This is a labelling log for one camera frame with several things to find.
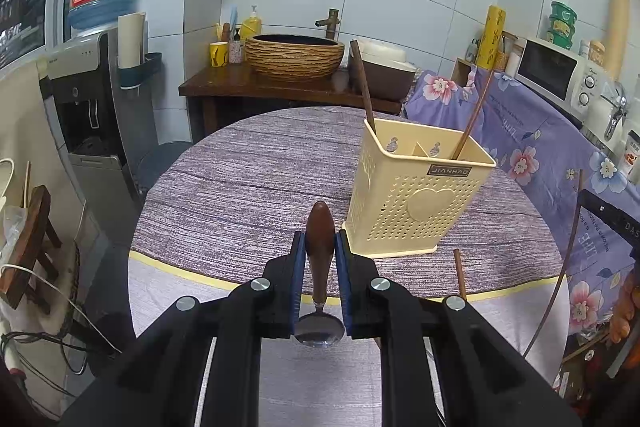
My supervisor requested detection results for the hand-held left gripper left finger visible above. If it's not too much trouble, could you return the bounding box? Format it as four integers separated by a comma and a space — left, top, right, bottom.
60, 231, 307, 427

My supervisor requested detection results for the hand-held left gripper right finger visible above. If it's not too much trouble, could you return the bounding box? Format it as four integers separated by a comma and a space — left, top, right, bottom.
334, 229, 583, 427

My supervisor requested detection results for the wooden-handled metal spoon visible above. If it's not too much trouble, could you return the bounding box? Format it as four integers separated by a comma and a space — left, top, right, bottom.
294, 201, 347, 349

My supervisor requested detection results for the cream perforated plastic utensil holder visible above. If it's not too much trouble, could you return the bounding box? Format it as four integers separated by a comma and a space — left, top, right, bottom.
342, 117, 497, 260

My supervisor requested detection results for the brown wooden chopstick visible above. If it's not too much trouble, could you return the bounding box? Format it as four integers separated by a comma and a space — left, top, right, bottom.
522, 168, 585, 356
454, 69, 496, 160
349, 40, 377, 134
452, 248, 468, 301

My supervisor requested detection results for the person's right hand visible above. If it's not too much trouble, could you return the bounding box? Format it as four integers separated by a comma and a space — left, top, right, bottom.
607, 269, 640, 345

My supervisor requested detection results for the purple floral cloth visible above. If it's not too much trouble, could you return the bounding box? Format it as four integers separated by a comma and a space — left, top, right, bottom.
402, 69, 640, 358

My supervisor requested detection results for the chrome tap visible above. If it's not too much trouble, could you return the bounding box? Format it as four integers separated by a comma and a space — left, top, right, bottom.
602, 82, 629, 140

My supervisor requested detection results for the grey round stool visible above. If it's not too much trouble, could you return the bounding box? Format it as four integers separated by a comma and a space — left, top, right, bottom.
134, 140, 193, 198

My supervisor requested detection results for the white microwave oven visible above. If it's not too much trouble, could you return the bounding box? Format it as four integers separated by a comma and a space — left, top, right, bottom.
515, 37, 611, 118

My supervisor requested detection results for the dark wooden vanity cabinet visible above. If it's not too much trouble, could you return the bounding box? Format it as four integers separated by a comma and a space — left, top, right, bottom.
179, 67, 403, 145

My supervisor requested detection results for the white and brown rice cooker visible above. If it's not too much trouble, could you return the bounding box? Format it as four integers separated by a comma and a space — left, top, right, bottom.
350, 39, 421, 102

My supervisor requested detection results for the tall cream roll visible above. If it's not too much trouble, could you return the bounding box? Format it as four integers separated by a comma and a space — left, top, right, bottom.
602, 0, 632, 68

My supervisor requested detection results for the woven-look round basin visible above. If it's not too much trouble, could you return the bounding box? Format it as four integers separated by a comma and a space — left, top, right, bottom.
245, 33, 346, 82

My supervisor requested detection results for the small wooden box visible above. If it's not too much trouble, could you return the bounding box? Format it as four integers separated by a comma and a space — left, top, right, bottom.
452, 57, 476, 81

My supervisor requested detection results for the yellow patterned roll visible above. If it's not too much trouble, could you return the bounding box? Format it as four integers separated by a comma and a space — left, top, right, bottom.
475, 5, 506, 70

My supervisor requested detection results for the yellow soap pump bottle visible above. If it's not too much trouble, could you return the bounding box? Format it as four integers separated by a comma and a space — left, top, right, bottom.
241, 5, 262, 40

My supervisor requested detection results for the bronze basin faucet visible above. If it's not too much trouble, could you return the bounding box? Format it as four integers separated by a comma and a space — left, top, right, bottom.
315, 9, 341, 40

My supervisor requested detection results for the grey water dispenser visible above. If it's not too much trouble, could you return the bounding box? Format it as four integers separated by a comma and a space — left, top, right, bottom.
39, 29, 151, 208

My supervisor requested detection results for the dark wooden stool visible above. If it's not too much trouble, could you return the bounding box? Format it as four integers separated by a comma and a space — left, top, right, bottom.
0, 185, 63, 314

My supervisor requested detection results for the cream paper roll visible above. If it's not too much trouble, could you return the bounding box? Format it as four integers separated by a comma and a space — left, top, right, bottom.
117, 12, 147, 70

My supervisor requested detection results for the blue wall caddy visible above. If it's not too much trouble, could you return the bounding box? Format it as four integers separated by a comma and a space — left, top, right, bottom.
118, 52, 163, 88

